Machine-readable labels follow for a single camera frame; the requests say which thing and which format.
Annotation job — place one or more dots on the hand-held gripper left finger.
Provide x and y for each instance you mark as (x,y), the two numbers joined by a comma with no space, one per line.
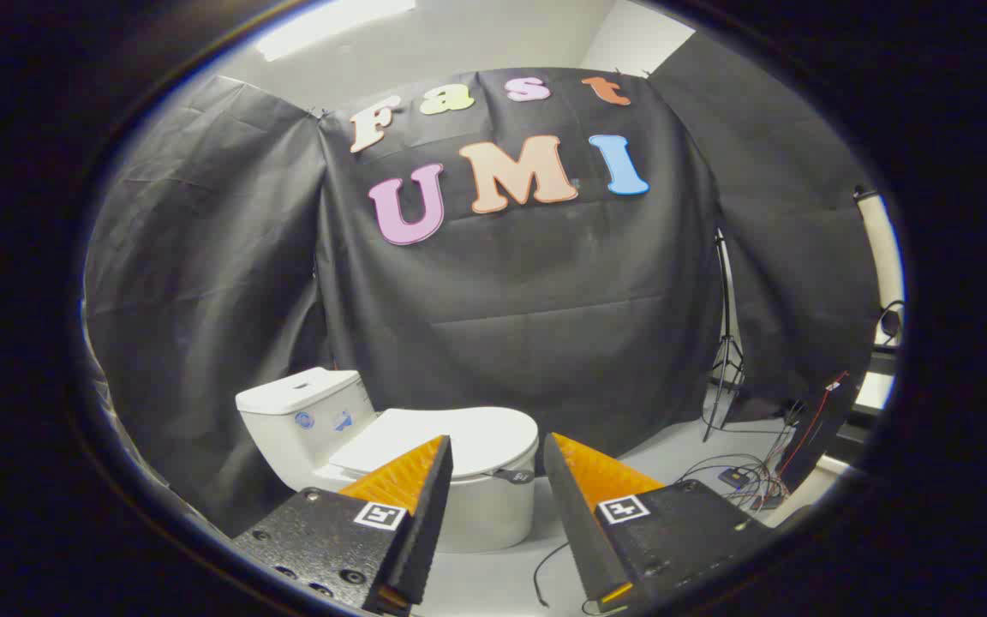
(425,514)

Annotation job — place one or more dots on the white toilet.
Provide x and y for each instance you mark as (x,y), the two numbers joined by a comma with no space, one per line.
(288,420)

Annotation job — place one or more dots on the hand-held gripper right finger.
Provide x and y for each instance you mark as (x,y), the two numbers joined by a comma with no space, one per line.
(575,514)

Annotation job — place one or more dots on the small dark floor device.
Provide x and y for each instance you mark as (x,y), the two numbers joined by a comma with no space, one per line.
(734,476)

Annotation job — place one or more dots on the black backdrop cloth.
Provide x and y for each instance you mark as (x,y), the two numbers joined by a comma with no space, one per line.
(545,300)

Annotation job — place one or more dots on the white toilet lid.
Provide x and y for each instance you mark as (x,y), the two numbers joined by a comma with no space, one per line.
(476,437)

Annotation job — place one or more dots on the black headphones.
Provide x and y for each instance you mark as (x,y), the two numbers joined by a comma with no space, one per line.
(889,321)

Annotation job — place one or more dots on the black tripod stand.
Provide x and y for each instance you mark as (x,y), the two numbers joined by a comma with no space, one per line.
(726,343)

